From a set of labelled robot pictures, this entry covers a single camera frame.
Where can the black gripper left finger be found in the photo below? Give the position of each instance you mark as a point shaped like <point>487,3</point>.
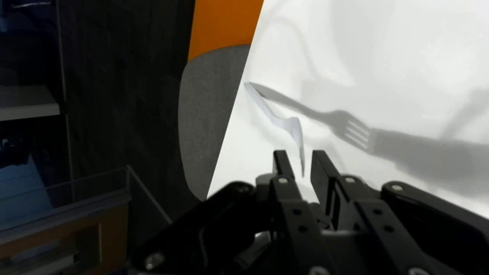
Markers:
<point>255,229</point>

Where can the orange flat panel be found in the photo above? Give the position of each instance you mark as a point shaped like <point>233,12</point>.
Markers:
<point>219,24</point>

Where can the white plastic fork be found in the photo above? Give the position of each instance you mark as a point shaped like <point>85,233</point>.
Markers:
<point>299,137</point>

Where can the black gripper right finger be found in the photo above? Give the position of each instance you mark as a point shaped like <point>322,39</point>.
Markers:
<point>398,229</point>

